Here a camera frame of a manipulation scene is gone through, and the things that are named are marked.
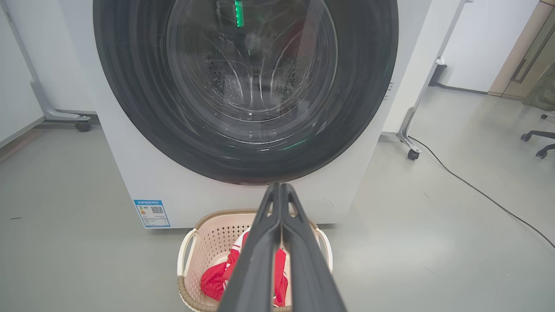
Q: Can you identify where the grey partition stand with caster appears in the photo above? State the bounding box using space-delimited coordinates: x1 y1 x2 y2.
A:
397 0 467 161
0 0 92 133

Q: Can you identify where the red and white jersey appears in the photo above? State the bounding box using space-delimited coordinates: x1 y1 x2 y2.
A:
200 230 289 307

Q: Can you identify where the thin black floor cable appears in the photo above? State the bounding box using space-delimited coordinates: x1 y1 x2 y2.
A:
410 136 555 250

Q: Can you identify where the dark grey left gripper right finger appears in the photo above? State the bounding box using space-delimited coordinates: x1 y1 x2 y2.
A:
281 183 347 312

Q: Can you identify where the white partition board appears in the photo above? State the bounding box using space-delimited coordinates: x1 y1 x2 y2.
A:
382 0 467 133
7 0 98 114

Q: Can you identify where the light wooden door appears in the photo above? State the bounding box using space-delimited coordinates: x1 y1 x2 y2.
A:
489 0 555 100

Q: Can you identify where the white front-load washing machine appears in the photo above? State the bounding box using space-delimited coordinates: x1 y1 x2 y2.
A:
85 0 434 230

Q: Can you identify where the beige perforated laundry basket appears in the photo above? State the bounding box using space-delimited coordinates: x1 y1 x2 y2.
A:
177 209 333 312

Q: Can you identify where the black round glass washer door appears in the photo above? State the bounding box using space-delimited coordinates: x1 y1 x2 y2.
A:
92 0 399 186

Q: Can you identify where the black office chair base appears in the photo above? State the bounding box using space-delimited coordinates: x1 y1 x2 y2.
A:
520 63 555 159

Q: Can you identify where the blue energy label sticker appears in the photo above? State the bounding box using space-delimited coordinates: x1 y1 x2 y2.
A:
134 199 170 228

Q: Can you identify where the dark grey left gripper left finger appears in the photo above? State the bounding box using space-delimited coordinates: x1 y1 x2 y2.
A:
217 182 282 312

